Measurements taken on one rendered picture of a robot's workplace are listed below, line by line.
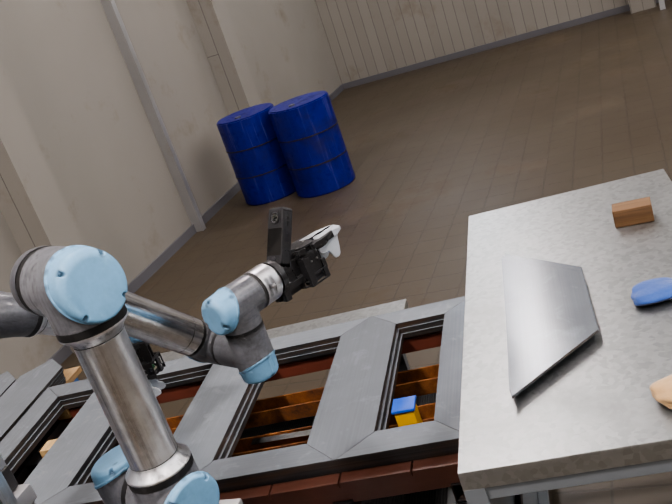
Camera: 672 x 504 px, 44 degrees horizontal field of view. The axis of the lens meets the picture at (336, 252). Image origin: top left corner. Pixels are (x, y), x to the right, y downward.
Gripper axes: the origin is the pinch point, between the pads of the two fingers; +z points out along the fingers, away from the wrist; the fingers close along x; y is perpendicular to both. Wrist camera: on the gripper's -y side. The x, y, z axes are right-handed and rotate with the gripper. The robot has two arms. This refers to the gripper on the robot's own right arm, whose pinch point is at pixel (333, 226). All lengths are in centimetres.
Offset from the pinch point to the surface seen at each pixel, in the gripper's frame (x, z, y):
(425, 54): -610, 817, 48
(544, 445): 39, -7, 44
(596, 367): 37, 18, 44
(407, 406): -17, 15, 55
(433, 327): -42, 59, 57
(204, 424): -77, -5, 51
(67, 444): -120, -27, 47
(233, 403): -76, 5, 51
